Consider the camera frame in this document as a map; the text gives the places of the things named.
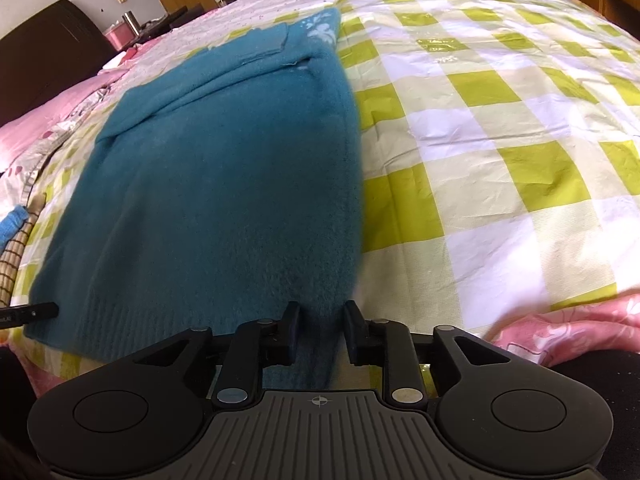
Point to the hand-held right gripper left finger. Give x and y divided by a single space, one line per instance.
291 335

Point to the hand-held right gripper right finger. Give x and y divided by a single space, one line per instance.
352 335

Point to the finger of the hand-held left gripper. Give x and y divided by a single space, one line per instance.
40 310

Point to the teal knitted flower sweater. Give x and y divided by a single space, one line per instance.
200 185

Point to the woven bamboo mat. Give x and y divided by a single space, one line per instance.
17 260

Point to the blue cloth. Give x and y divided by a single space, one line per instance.
12 225

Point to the pink satin quilt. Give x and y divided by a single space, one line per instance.
30 135

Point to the yellow-green checked bed sheet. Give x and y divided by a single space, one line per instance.
500 160

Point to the dark wooden headboard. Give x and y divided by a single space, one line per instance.
45 55

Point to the pink storage box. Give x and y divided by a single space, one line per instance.
117 37

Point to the steel thermos flask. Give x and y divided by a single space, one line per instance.
131 22

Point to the dark nightstand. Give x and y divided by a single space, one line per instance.
170 19

